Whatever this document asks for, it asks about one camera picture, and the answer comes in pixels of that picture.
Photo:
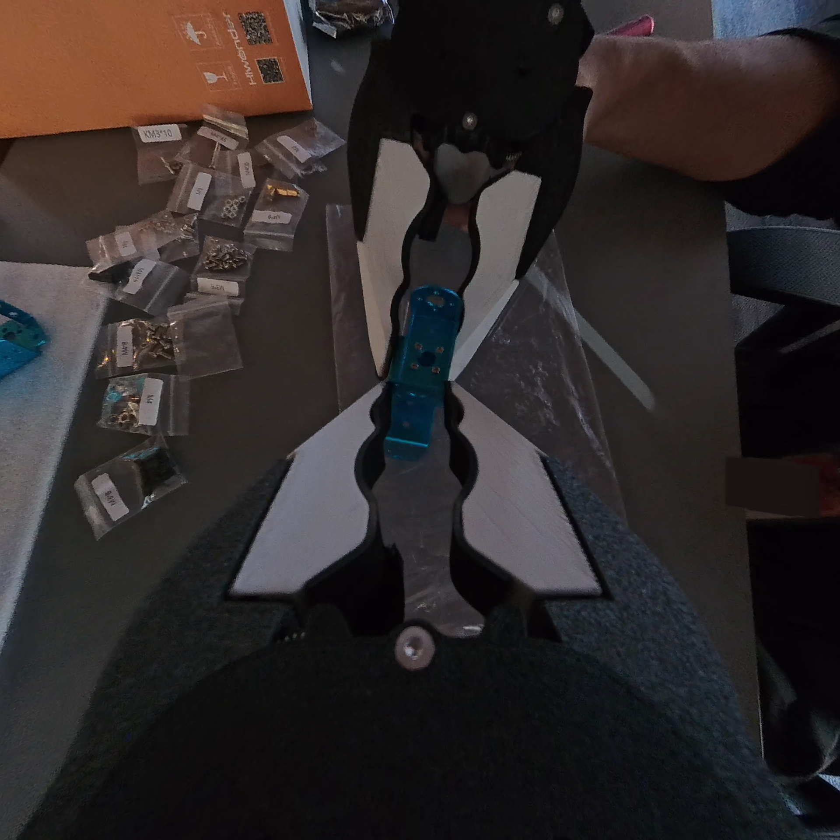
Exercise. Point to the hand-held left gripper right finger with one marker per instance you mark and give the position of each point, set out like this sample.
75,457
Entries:
525,525

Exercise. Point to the white foam sheet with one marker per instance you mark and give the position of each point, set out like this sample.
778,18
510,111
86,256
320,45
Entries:
46,394

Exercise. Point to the grey desk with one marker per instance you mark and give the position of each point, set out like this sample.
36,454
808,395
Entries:
275,394

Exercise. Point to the clear plastic bag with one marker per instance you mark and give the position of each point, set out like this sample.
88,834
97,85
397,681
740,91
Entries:
525,367

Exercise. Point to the small blue U bracket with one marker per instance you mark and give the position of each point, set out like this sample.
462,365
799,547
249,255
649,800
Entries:
423,341

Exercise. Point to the blue perforated bracket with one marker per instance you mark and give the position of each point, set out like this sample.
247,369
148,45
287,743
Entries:
19,354

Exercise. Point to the black mesh office chair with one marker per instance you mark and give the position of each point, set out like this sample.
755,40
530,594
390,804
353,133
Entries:
774,256

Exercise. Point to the pile of small screw bags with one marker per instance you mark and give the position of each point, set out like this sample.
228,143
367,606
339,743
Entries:
164,282

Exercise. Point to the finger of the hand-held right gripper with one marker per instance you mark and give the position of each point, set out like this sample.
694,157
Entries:
508,223
387,216

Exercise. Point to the person's black clothing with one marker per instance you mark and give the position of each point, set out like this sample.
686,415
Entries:
787,197

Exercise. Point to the orange cardboard box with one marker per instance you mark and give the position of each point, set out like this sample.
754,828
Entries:
98,65

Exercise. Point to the red screwdriver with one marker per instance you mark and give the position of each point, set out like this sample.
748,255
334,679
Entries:
630,26

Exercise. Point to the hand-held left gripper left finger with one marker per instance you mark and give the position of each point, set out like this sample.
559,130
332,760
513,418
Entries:
295,525

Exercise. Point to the person's right hand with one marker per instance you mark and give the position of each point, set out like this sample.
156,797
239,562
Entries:
458,215

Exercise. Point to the person's right forearm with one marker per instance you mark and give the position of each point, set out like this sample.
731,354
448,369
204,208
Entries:
689,105

